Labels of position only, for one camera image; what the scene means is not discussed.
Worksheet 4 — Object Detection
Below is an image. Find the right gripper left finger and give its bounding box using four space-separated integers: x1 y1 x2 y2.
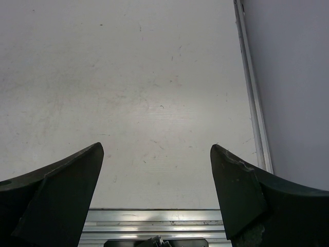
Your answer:
1 143 104 246

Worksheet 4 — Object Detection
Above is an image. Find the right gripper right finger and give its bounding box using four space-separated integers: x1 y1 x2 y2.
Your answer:
210 144 328 246

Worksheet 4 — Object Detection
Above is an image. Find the right side aluminium rail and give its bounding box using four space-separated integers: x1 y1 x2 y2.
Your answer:
233 1 273 173

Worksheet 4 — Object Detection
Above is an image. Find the aluminium frame rail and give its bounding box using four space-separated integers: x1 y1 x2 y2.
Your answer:
79 209 231 246

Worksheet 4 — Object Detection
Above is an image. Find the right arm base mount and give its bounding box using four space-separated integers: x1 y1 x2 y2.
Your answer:
103 236 209 247

